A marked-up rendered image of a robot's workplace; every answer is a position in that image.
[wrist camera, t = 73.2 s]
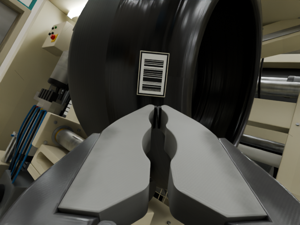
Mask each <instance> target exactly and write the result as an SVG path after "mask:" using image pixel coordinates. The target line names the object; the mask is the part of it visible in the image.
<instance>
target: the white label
mask: <svg viewBox="0 0 300 225"><path fill-rule="evenodd" d="M169 55H170V54H169V53H161V52H151V51H142V50H141V51H140V60H139V72H138V83H137V95H144V96H157V97H165V92H166V83H167V72H168V63H169Z"/></svg>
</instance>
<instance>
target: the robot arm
mask: <svg viewBox="0 0 300 225"><path fill-rule="evenodd" d="M156 119H157V124H158V129H160V130H161V131H162V132H163V133H164V135H165V142H164V150H165V152H166V153H167V154H168V155H169V156H170V158H171V164H170V172H169V180H168V188H167V193H168V200H169V208H170V212H171V214H172V216H173V217H174V218H175V219H176V220H178V221H180V222H181V223H183V224H184V225H300V201H299V200H298V199H297V198H296V197H295V196H294V195H292V194H291V193H290V192H289V191H288V190H287V189H286V188H285V187H284V186H283V185H282V184H281V183H280V182H279V181H277V180H276V179H275V178H274V177H272V176H271V175H270V174H269V173H267V172H266V171H265V170H264V169H262V168H261V167H260V166H259V165H258V164H257V163H255V162H254V161H253V160H252V159H250V158H249V157H248V156H247V155H245V154H244V153H243V152H242V151H240V150H239V149H238V148H237V147H236V146H234V145H233V144H232V143H231V142H229V141H228V140H227V139H226V138H218V137H217V136H216V135H215V134H213V133H212V132H211V131H210V130H209V129H207V128H206V127H204V126H203V125H202V124H200V123H199V122H197V121H195V120H193V119H192V118H190V117H188V116H186V115H184V114H182V113H180V112H179V111H177V110H175V109H173V108H171V107H169V106H167V105H162V106H158V107H157V106H154V105H151V104H149V105H147V106H145V107H143V108H141V109H139V110H136V111H134V112H132V113H130V114H128V115H126V116H124V117H122V118H120V119H119V120H117V121H115V122H113V123H112V124H111V125H110V126H108V127H107V128H105V129H104V130H103V131H102V132H101V133H93V134H91V135H90V136H89V137H88V138H86V139H85V140H84V141H83V142H81V143H80V144H79V145H77V146H76V147H75V148H74V149H73V150H71V151H70V152H69V153H68V154H66V155H65V156H64V157H62V158H61V159H60V160H59V161H57V162H56V163H55V164H54V165H53V166H51V167H50V168H49V169H48V170H46V171H45V172H44V173H43V174H41V175H40V176H39V177H38V178H37V179H36V180H35V181H34V182H33V183H32V184H30V185H29V186H28V187H27V188H26V189H25V191H24V192H23V193H22V194H21V195H20V196H19V197H18V198H17V199H16V200H15V202H14V203H13V204H12V205H11V206H10V208H9V209H8V210H7V211H6V213H5V214H4V215H3V216H2V218H1V219H0V225H131V224H133V223H134V222H136V221H138V220H140V219H141V218H143V217H144V216H145V215H146V213H147V211H148V202H149V187H150V160H149V159H148V157H147V156H146V154H147V153H148V152H149V151H150V142H151V131H152V130H153V129H155V127H156Z"/></svg>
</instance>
